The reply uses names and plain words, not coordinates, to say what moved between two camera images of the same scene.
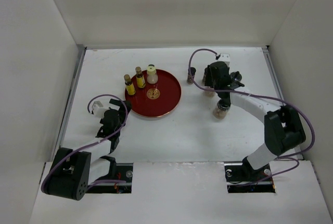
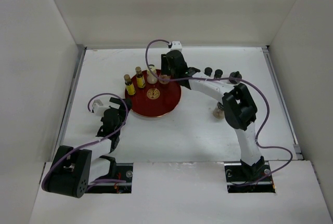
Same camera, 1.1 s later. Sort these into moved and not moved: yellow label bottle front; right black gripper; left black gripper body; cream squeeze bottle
Moved: right black gripper
Not moved: yellow label bottle front; cream squeeze bottle; left black gripper body
